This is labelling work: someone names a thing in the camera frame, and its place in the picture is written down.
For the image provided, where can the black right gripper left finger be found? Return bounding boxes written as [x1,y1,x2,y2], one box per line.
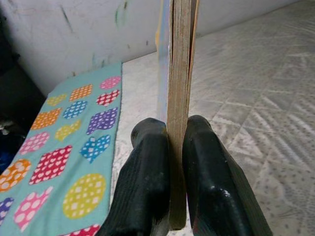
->
[97,117,171,236]

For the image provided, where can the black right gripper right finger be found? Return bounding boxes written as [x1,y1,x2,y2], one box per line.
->
[183,115,274,236]

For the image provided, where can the teal blanket with dotted patches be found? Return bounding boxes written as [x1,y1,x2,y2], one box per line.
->
[0,61,123,236]

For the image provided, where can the colourful children's board book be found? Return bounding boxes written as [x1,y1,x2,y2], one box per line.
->
[155,0,200,231]

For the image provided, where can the grey quilted mattress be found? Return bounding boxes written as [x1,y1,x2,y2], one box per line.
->
[108,0,315,236]

